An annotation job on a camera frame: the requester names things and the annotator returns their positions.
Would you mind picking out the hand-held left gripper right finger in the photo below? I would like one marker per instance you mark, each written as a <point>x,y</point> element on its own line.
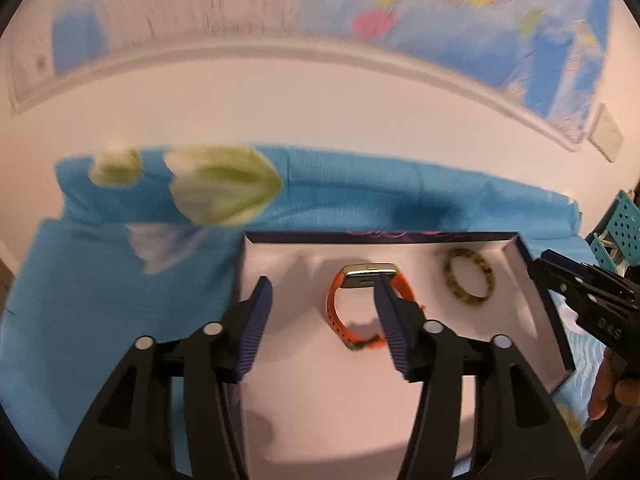
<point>392,327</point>

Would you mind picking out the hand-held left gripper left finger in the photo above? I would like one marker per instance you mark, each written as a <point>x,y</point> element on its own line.
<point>257,322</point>

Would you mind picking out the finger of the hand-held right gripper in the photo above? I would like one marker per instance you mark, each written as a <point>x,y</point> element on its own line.
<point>595,277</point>
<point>555,280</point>

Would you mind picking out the orange smart watch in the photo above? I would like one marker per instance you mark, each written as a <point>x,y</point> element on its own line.
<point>335,322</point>

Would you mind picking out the navy cardboard box tray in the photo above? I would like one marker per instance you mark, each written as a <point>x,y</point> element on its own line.
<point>310,410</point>

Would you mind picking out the person's right hand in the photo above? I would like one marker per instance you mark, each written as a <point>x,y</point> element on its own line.
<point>602,385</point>

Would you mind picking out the teal perforated chair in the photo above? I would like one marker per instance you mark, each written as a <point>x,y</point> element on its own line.
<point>620,225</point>

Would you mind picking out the leopard pattern bangle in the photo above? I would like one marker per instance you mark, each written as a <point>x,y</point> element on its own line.
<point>450,286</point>

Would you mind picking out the blue floral blanket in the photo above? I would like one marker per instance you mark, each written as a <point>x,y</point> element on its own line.
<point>100,285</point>

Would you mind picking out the white wall socket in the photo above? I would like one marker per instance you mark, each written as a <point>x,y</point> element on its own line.
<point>607,132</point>

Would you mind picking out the wall map poster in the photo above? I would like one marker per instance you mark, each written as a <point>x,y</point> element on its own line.
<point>450,35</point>

